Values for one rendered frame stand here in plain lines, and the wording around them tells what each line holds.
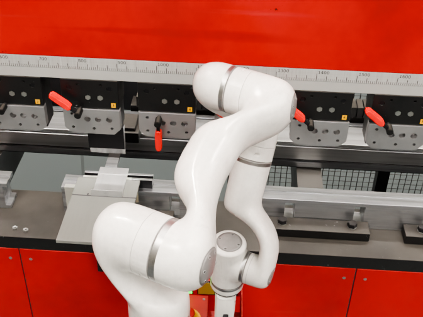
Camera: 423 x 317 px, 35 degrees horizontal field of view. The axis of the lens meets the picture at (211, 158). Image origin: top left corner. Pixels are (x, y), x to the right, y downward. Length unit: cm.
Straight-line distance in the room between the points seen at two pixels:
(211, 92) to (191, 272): 41
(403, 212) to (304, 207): 28
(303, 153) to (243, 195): 65
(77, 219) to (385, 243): 87
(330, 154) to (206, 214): 105
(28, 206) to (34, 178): 154
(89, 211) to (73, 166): 183
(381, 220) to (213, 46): 74
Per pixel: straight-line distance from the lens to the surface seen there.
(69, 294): 215
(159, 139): 179
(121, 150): 193
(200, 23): 166
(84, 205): 190
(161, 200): 199
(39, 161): 377
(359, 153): 221
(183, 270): 117
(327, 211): 200
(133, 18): 167
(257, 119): 133
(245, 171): 156
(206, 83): 141
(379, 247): 201
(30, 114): 188
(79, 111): 180
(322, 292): 206
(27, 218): 208
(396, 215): 204
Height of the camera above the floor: 223
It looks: 37 degrees down
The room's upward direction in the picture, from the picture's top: 2 degrees clockwise
